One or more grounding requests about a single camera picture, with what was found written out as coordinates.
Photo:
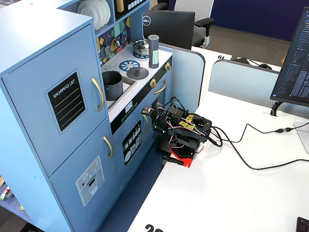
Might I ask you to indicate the gray pot lid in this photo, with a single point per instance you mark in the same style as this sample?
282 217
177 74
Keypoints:
137 73

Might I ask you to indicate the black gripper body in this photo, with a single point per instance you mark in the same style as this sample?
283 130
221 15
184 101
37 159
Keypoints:
161 127

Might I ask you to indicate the black table clamp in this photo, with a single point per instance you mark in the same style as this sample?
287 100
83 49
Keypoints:
169 158

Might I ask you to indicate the gray toy pot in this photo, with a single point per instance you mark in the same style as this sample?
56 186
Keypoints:
113 89

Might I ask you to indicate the wide blue desk divider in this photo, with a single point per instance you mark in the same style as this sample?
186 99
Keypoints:
241 82

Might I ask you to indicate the gray salt shaker green label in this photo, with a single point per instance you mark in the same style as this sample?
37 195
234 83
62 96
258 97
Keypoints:
153 48

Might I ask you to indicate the gold stove knob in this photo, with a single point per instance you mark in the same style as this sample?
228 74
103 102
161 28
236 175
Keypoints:
152 83
167 66

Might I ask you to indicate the narrow blue desk divider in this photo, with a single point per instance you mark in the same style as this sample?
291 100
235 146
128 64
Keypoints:
186 79

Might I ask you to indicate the white toy plate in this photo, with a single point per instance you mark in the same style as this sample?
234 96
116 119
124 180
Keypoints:
87 9
103 12
108 9

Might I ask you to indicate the white black office chair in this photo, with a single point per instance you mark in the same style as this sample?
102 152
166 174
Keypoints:
193 9

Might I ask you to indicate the black headphones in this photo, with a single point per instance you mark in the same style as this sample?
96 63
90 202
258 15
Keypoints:
265 65

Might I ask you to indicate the red robot base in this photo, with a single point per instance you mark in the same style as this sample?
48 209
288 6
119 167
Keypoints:
183 159

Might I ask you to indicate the monitor showing code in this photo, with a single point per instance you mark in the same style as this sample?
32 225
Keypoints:
294 60

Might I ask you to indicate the small wrist camera board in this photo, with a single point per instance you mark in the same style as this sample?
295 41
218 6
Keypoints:
147 111

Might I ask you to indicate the wooden toy block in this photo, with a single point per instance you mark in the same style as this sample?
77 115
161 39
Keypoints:
120 4

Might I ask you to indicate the steel pot with lid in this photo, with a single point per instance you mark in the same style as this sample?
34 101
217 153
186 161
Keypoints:
141 48

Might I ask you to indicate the black Dell monitor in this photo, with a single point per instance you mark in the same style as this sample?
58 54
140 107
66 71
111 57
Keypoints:
173 26

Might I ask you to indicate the blue toy kitchen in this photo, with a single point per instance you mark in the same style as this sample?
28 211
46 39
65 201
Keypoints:
60 169

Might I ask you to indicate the clear acrylic stand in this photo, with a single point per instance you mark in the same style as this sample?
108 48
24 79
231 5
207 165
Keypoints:
303 137

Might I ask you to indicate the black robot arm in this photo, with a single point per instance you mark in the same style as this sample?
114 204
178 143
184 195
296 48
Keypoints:
190 130

